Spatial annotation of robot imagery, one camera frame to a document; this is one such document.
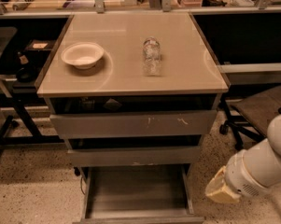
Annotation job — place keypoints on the grey drawer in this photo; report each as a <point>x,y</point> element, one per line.
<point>156,194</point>
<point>133,116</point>
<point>134,151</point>

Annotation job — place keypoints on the yellow foam padded gripper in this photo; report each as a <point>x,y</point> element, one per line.
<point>242,177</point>

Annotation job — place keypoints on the black office chair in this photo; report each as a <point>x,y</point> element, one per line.
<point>251,116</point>

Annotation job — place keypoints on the black desk frame left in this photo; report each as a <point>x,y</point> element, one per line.
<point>9,122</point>

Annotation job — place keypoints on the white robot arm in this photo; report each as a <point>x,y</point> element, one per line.
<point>249,172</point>

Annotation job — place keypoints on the white paper bowl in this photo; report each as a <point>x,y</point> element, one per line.
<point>82,55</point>

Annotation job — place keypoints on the grey top drawer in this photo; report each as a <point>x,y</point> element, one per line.
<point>133,116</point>

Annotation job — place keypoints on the clear plastic water bottle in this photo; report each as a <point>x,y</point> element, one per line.
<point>151,57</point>

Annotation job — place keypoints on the grey middle drawer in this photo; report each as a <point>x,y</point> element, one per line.
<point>134,151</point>

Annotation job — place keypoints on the grey bottom drawer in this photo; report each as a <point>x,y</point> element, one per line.
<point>156,194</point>

